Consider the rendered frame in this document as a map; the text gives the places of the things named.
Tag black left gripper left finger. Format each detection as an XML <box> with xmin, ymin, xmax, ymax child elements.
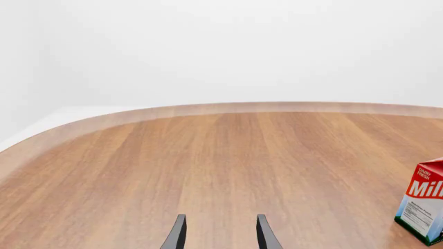
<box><xmin>159</xmin><ymin>214</ymin><xmax>187</xmax><ymax>249</ymax></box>

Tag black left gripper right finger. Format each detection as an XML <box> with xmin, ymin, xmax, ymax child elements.
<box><xmin>256</xmin><ymin>214</ymin><xmax>284</xmax><ymax>249</ymax></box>

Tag red and white milk carton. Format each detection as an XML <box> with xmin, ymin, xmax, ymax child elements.
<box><xmin>394</xmin><ymin>156</ymin><xmax>443</xmax><ymax>247</ymax></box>

